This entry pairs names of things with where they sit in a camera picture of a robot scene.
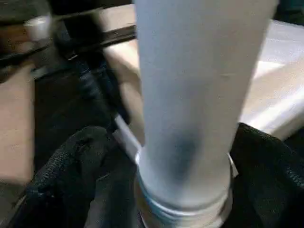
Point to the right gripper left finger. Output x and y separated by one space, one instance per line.
71 185

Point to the white plastic table leg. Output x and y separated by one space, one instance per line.
199 95

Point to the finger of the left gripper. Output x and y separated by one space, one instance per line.
107 38

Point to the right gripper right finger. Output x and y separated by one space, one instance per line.
270 180

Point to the white plastic table top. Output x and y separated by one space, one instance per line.
275 90

